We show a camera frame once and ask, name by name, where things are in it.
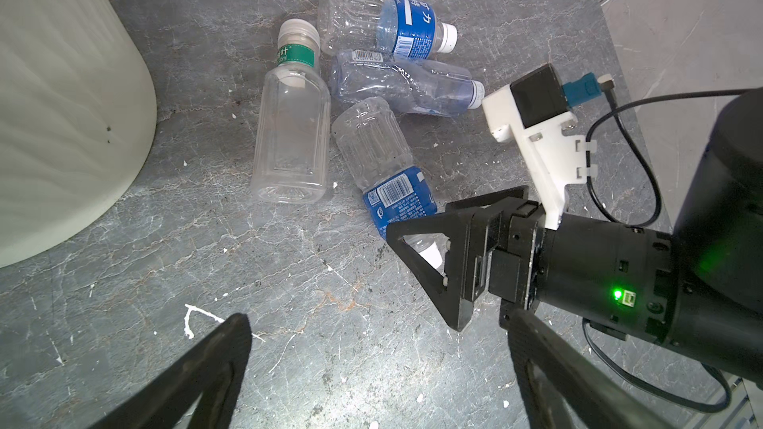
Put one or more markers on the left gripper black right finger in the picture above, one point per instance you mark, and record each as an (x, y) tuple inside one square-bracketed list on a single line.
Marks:
[(554, 378)]

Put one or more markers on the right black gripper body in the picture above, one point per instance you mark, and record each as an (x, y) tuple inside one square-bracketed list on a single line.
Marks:
[(619, 278)]

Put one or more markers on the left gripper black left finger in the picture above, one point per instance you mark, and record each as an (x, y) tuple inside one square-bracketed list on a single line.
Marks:
[(209, 378)]

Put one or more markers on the clear crushed bottle blue cap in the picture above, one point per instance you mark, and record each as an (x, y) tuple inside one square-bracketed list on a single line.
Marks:
[(409, 86)]

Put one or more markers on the Pocari Sweat clear bottle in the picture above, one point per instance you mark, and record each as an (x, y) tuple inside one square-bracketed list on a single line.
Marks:
[(381, 164)]

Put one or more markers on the clear bottle green ring cap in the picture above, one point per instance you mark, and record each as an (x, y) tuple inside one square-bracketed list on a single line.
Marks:
[(291, 156)]

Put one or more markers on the clear bottle blue label top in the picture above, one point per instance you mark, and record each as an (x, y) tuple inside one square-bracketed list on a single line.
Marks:
[(404, 28)]

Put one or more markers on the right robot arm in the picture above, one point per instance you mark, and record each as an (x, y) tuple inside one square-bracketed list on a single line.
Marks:
[(696, 292)]

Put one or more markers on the white ribbed trash bin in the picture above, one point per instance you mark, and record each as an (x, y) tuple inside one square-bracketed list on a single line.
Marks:
[(78, 118)]

